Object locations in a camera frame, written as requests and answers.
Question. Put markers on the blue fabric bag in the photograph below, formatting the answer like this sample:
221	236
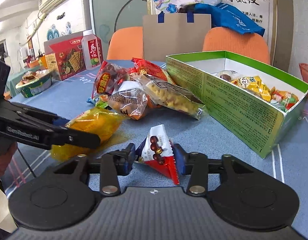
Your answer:
227	16

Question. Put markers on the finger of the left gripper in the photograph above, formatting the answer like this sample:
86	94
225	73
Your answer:
76	136

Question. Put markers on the brown nut snack bag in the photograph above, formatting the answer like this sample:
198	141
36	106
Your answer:
130	100

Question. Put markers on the red cracker box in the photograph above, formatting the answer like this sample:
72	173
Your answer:
64	56

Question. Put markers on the clear bag yellow pasta snack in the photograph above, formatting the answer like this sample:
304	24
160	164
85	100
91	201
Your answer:
171	96

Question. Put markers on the left orange chair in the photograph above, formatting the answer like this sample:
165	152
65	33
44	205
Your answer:
126	43

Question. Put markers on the red dates snack bag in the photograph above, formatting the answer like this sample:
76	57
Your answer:
109	77

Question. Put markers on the yellow snack packet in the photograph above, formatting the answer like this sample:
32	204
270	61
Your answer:
254	85

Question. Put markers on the small colourful candy packet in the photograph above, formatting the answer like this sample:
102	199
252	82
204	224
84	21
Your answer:
97	102

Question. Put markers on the framed calligraphy poster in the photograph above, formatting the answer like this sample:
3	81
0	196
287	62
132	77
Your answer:
251	7

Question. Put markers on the person's left hand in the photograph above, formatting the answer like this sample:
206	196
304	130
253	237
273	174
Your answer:
7	157

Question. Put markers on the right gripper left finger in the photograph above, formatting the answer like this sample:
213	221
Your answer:
113	164

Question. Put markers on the red crinkled snack bag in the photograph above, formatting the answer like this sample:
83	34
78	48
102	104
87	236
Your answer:
142	66

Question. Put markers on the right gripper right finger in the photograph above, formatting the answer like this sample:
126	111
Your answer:
195	165

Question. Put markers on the right orange chair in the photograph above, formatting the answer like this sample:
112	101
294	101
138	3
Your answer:
249	45

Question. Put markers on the clear drink bottle red label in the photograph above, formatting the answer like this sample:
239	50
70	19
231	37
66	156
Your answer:
92	51

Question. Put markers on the clear packet dark snack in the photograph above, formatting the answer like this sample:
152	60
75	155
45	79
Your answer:
228	75

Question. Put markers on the green cardboard box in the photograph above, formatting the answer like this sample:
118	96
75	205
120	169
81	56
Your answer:
258	123

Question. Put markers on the orange chair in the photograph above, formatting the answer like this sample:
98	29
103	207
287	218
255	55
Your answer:
249	45
126	43

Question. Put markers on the brown paper bag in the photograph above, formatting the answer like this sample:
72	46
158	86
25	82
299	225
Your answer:
168	34

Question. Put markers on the white red chocolate ball packet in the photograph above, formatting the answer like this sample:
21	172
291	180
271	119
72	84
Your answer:
156	152

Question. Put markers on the yellow transparent snack bag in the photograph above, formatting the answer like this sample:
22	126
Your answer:
99	121

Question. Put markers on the orange green snack packet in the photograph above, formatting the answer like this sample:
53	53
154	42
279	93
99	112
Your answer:
283	100

